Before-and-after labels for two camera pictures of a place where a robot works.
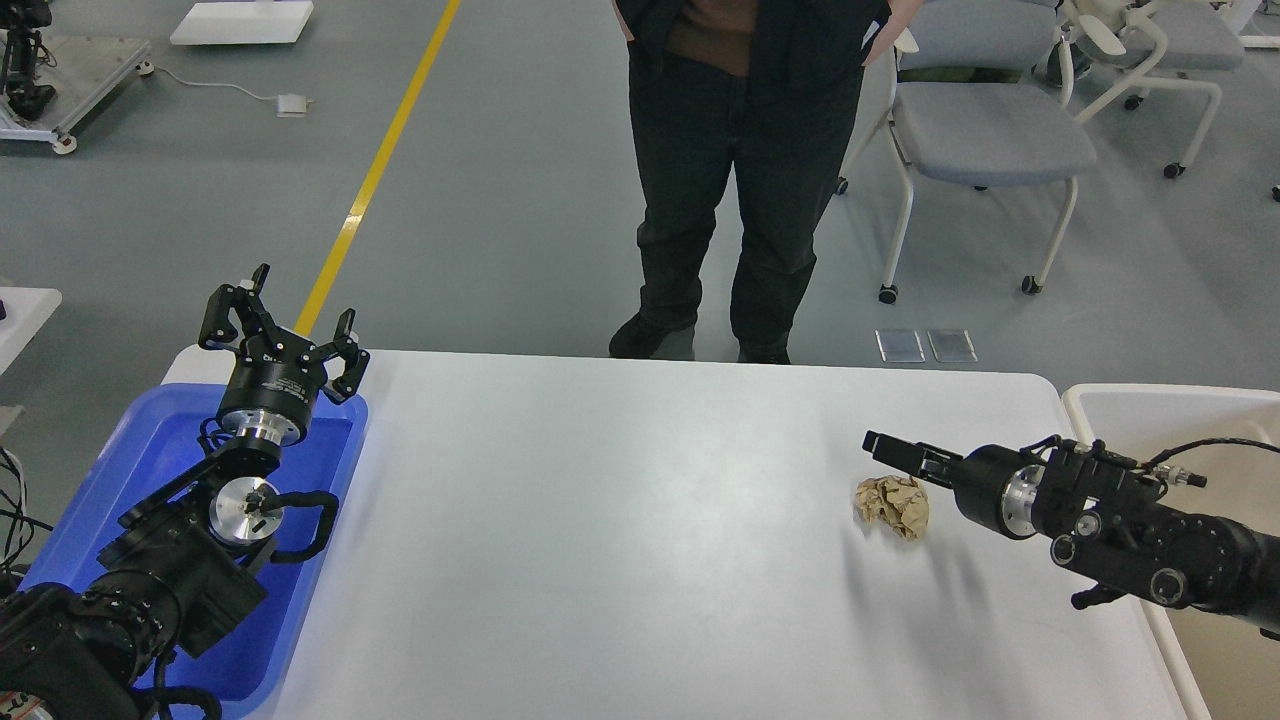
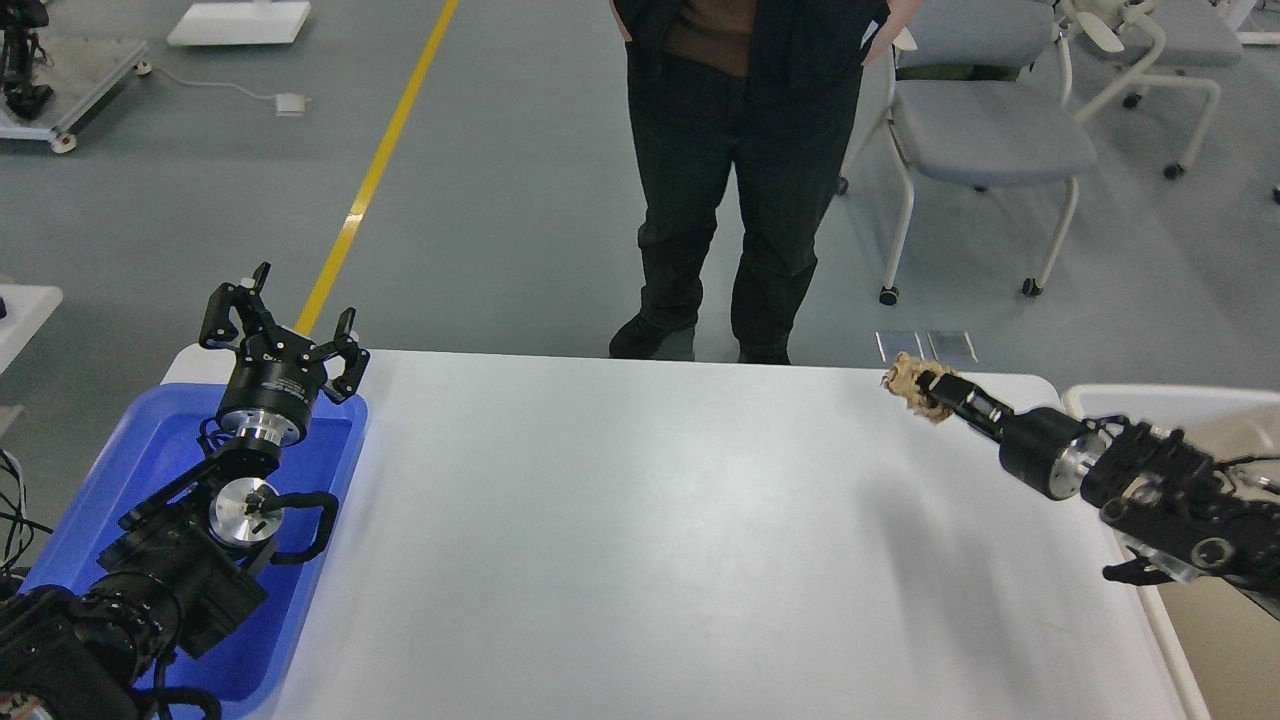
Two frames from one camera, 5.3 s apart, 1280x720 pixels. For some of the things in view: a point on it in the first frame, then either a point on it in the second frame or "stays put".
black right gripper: (995, 487) to (1042, 447)
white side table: (27, 310) stays put
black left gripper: (276, 375) stays put
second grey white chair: (1194, 36) stays put
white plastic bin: (1231, 664) stays put
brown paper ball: (900, 505) to (902, 380)
